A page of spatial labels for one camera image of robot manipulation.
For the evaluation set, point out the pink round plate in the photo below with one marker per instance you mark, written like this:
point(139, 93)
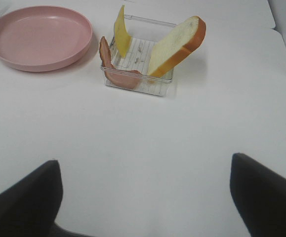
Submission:
point(43, 38)

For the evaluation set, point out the clear plastic tray right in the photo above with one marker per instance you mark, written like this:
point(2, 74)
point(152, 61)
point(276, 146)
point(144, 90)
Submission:
point(145, 33)

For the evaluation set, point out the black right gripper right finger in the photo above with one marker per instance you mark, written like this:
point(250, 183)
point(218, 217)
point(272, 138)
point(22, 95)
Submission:
point(259, 195)

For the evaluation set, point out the bacon strip tray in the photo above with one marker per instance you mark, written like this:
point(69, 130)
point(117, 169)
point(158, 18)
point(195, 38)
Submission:
point(119, 79)

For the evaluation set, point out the yellow cheese slice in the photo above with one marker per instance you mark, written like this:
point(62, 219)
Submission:
point(122, 38)

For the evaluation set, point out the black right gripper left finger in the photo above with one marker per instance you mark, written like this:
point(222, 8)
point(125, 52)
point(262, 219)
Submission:
point(29, 207)

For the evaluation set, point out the bread slice right tray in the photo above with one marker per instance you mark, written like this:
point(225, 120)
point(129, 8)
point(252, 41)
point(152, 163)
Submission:
point(180, 42)

